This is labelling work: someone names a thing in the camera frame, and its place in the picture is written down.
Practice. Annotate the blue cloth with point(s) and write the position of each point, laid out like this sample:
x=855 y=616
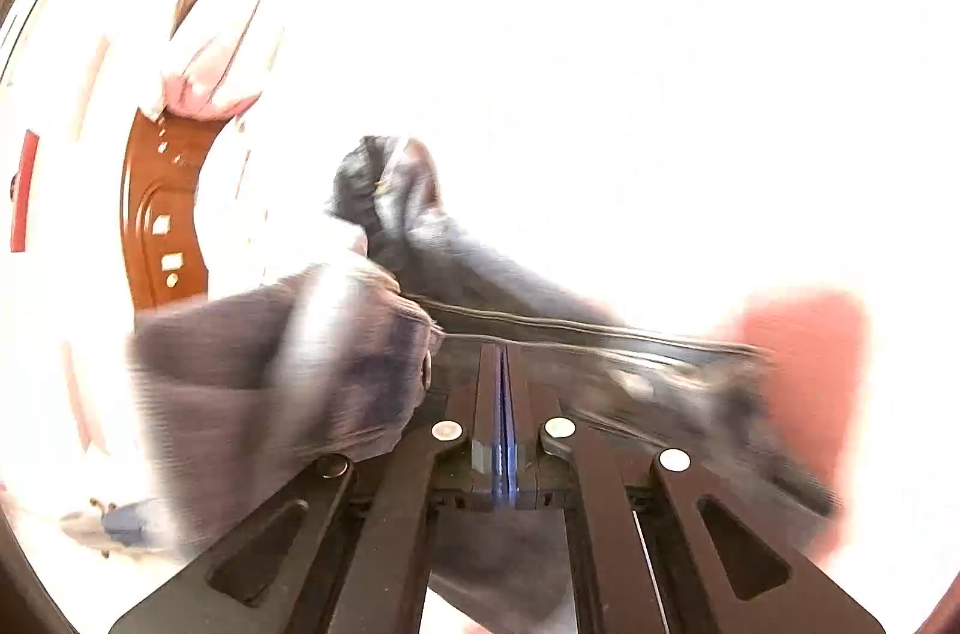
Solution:
x=139 y=525

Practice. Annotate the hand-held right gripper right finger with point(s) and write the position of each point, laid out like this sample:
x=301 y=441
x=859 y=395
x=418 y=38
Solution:
x=514 y=424

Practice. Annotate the pink hanging cloth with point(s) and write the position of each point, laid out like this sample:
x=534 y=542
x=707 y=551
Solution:
x=202 y=94

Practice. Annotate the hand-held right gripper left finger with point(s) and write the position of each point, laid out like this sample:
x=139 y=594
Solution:
x=495 y=424

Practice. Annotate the brown wooden door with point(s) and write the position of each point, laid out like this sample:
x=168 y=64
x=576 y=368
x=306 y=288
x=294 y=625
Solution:
x=146 y=214

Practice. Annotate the pink blanket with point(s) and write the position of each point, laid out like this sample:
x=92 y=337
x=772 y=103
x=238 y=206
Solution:
x=810 y=364

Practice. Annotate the red strip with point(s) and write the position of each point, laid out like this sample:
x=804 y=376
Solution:
x=24 y=191

